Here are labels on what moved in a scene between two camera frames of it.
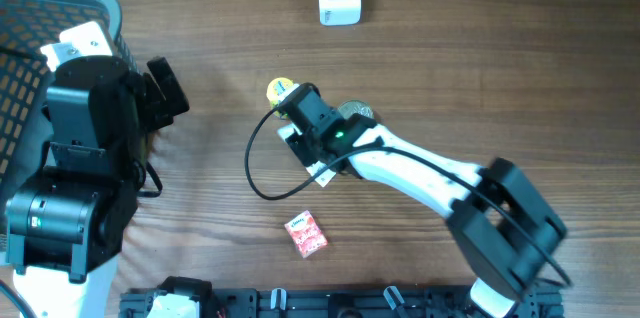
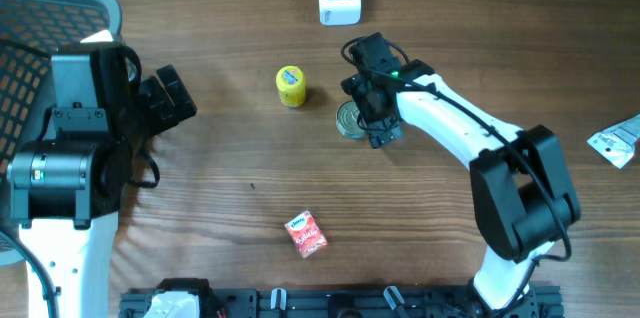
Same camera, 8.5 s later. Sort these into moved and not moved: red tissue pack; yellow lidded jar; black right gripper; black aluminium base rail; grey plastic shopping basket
Moved: black right gripper; yellow lidded jar
Not moved: red tissue pack; grey plastic shopping basket; black aluminium base rail
